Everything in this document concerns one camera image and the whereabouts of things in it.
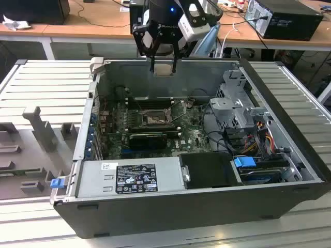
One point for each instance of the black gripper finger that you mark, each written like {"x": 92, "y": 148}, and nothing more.
{"x": 175, "y": 53}
{"x": 139, "y": 40}

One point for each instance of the silver square CPU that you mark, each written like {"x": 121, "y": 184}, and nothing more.
{"x": 163, "y": 69}

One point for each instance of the black RAM slot bank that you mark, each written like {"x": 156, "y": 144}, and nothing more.
{"x": 150, "y": 103}
{"x": 152, "y": 128}

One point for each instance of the CPU socket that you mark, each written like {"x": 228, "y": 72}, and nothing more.
{"x": 152, "y": 119}

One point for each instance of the small black computer box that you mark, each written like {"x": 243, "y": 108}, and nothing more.
{"x": 135, "y": 13}

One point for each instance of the pale blue teach pendant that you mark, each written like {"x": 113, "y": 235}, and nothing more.
{"x": 210, "y": 38}

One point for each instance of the grey plastic case latch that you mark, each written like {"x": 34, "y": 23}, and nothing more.
{"x": 97, "y": 64}

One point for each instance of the wooden desk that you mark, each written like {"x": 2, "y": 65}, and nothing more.
{"x": 245, "y": 38}
{"x": 90, "y": 28}

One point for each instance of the round coin battery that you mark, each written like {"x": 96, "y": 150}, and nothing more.
{"x": 190, "y": 104}

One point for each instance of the grey metal drive cage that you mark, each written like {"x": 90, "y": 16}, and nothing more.
{"x": 227, "y": 111}

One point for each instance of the green motherboard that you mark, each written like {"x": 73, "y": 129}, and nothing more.
{"x": 186, "y": 139}

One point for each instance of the black graphics card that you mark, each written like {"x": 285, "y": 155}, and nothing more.
{"x": 147, "y": 142}

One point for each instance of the large black monitor box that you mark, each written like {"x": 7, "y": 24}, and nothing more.
{"x": 33, "y": 11}

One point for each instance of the black desktop PC tower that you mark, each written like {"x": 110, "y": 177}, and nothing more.
{"x": 292, "y": 25}

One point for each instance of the crumpled white paper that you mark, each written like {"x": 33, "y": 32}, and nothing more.
{"x": 15, "y": 24}

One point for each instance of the hard disk blue carrier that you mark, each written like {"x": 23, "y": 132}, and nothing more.
{"x": 244, "y": 162}

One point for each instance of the grey power supply unit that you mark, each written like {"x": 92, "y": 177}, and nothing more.
{"x": 90, "y": 178}

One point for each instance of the grey parts rack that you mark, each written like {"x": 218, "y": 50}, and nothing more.
{"x": 31, "y": 155}

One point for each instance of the black open PC case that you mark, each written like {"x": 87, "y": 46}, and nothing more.
{"x": 181, "y": 217}

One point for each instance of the blue plastic latch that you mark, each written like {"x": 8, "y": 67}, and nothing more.
{"x": 57, "y": 184}

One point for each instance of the green RAM stick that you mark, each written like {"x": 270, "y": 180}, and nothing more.
{"x": 18, "y": 172}

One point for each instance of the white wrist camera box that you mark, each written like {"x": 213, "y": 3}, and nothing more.
{"x": 192, "y": 28}

